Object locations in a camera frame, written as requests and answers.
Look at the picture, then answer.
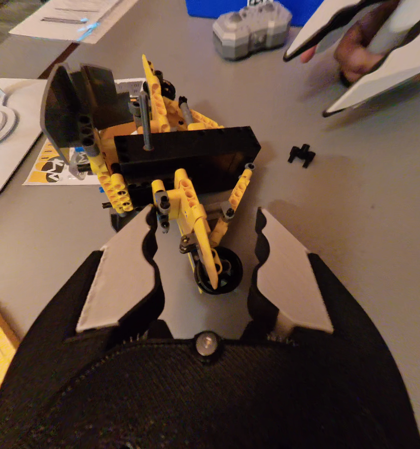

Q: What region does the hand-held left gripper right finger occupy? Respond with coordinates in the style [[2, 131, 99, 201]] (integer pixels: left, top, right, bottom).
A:
[[247, 207, 334, 338]]

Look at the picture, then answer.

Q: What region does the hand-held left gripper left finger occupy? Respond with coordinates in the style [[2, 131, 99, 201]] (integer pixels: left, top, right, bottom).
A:
[[76, 204, 166, 334]]

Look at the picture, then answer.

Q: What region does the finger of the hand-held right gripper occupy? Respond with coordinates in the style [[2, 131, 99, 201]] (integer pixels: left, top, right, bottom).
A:
[[283, 0, 402, 64], [322, 14, 420, 118]]

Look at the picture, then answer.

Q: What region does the small black connector piece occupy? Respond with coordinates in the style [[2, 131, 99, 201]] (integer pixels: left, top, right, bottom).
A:
[[287, 143, 317, 169]]

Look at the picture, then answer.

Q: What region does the yellow building block vehicle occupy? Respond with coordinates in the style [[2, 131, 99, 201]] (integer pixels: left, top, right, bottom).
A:
[[40, 54, 261, 295]]

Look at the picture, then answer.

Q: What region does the dark grey axle rod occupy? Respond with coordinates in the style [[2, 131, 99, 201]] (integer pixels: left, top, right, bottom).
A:
[[139, 92, 154, 152]]

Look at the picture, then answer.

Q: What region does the person's right hand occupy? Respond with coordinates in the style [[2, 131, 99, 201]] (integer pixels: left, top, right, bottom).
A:
[[299, 0, 400, 85]]

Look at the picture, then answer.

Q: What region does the grey block remote controller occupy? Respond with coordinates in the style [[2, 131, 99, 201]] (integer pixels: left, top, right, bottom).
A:
[[212, 2, 293, 62]]

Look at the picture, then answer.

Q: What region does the blue plastic bin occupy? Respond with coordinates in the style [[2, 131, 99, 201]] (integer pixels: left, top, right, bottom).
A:
[[185, 0, 324, 27]]

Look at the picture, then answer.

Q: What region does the yellow grey sticker sheet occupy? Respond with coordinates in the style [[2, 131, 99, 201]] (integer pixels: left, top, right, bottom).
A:
[[22, 78, 147, 186]]

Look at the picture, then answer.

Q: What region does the white stand base board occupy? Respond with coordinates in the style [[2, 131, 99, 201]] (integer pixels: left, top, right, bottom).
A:
[[0, 78, 49, 204]]

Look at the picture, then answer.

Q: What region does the white printed paper sheet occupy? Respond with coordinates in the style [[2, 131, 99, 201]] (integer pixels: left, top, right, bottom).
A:
[[8, 0, 140, 45]]

